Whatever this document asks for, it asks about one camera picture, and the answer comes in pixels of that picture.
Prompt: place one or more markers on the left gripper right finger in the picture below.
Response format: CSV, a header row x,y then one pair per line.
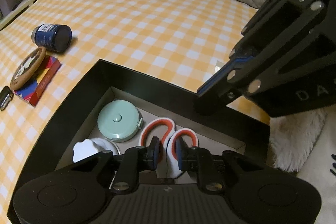
x,y
199,161

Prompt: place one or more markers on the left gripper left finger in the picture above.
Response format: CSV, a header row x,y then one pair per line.
x,y
134,161

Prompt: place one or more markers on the orange white scissors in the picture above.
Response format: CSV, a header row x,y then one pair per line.
x,y
168,161

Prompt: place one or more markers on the mint green tape measure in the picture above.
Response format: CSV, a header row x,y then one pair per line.
x,y
119,120

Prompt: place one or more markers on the black cardboard box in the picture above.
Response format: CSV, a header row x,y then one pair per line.
x,y
48,191

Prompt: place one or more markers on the white knob suction base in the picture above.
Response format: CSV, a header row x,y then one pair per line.
x,y
89,147

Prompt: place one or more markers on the red blue card box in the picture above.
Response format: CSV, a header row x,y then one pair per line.
x,y
33,89

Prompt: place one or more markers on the round panda cork coaster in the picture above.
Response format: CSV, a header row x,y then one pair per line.
x,y
27,68

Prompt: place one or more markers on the white fluffy rug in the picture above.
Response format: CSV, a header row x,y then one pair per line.
x,y
292,138

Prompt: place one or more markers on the yellow checkered blanket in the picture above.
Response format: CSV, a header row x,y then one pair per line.
x,y
178,41

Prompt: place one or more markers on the dark blue supplement bottle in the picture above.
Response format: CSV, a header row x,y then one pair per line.
x,y
54,37

